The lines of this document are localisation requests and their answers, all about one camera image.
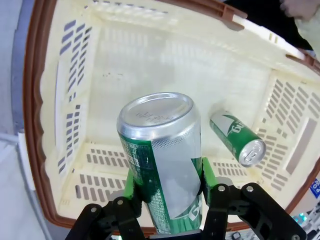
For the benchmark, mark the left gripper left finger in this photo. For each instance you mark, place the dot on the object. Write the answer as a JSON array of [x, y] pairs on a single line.
[[110, 220]]

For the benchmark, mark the green drink can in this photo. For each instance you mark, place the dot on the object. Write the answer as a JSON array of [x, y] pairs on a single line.
[[165, 155], [237, 137]]

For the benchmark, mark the person's right hand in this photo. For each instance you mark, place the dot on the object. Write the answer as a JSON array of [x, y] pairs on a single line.
[[296, 8]]

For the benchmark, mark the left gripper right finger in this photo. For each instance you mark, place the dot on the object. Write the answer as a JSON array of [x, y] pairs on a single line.
[[237, 215]]

